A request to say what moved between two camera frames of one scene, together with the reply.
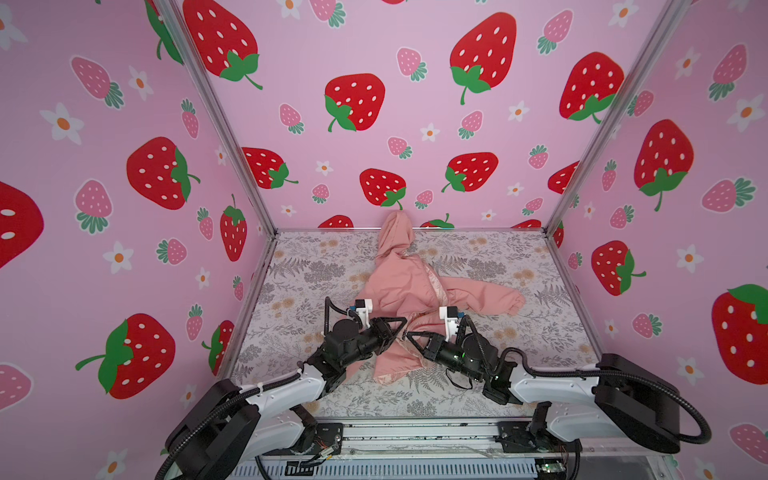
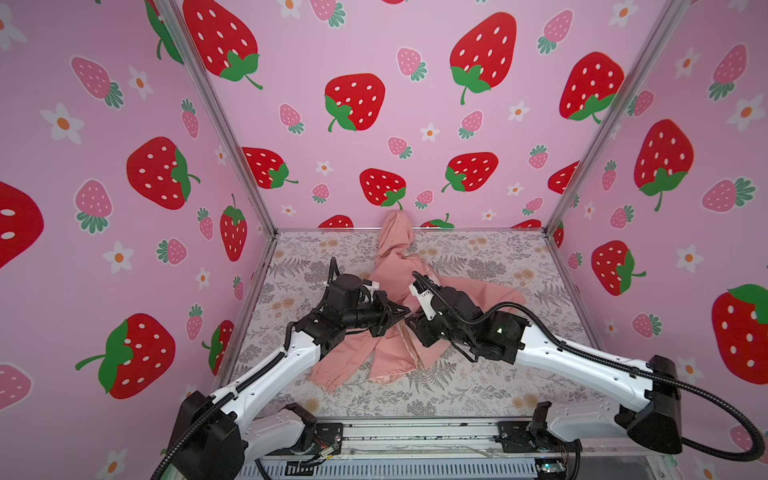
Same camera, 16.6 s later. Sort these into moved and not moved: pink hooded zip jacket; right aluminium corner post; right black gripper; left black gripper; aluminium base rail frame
Moved: right black gripper; left black gripper
Not moved: right aluminium corner post; aluminium base rail frame; pink hooded zip jacket
